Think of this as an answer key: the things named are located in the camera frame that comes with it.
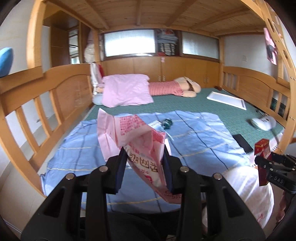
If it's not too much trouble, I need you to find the pink wall poster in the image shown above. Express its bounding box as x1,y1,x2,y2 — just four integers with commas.
263,28,278,65

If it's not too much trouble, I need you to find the wooden bed frame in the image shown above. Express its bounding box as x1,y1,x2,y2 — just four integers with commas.
1,1,295,192

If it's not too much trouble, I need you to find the pink pillow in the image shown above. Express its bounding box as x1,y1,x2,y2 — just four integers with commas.
102,74,154,108

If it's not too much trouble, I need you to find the pink printed wrapper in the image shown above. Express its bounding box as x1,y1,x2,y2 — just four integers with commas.
97,109,182,204

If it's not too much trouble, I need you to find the white desk lamp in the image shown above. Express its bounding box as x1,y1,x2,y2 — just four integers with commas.
250,115,276,131

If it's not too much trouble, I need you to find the white flat tray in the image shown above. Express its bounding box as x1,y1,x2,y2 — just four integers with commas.
207,91,246,110

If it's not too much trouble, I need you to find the blue round object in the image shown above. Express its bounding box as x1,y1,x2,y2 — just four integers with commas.
0,47,14,78

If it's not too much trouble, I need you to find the red cigarette box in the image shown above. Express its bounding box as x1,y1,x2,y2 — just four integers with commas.
254,138,271,186

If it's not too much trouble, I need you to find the green bed mat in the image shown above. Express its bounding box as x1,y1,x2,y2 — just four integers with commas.
85,88,285,145

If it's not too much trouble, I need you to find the blue checked bed sheet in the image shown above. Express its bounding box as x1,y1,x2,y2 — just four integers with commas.
41,110,250,213

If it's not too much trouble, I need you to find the black phone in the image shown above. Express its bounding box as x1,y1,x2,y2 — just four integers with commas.
232,134,253,154

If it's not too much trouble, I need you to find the teal crumpled wrapper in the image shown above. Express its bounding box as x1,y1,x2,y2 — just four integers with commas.
161,118,173,130

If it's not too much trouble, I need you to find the plush doll striped dress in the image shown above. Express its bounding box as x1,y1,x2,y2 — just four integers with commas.
149,77,201,98

